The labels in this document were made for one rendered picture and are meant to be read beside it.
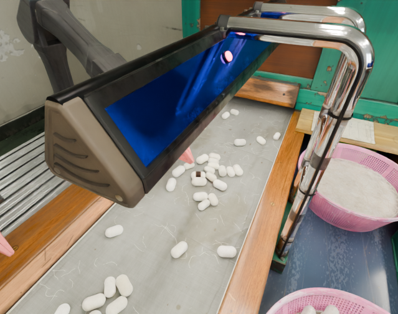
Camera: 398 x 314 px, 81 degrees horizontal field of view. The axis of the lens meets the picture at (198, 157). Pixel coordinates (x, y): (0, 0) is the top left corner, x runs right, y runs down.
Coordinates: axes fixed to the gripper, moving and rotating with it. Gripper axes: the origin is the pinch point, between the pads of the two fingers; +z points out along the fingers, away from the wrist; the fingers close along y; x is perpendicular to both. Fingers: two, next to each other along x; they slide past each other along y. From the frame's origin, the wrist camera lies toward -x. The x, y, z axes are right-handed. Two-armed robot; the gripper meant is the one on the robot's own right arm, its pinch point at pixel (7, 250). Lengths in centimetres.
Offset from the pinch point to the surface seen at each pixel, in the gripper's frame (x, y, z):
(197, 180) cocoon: -0.7, 32.6, 16.7
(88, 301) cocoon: 1.3, 1.4, 13.8
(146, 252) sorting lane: 1.4, 12.7, 17.0
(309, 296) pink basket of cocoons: -18.3, 17.4, 37.9
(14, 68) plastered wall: 155, 108, -127
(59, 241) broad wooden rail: 9.9, 6.6, 4.0
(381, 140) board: -28, 69, 47
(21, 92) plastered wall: 170, 103, -114
